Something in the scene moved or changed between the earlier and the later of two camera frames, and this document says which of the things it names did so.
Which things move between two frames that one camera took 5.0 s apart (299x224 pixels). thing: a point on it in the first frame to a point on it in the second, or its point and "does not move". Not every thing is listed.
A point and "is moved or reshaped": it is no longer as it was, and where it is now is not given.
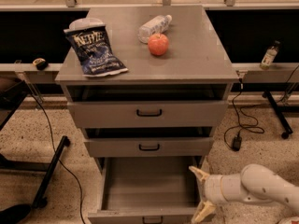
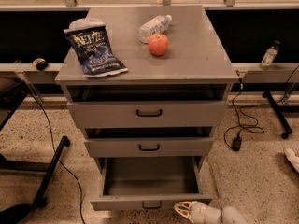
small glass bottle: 269,55 does not move
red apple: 158,44 does not move
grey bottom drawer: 147,189 is moved or reshaped
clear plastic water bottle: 155,26 does not move
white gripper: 212,188 to 198,212
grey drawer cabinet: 164,105 does not move
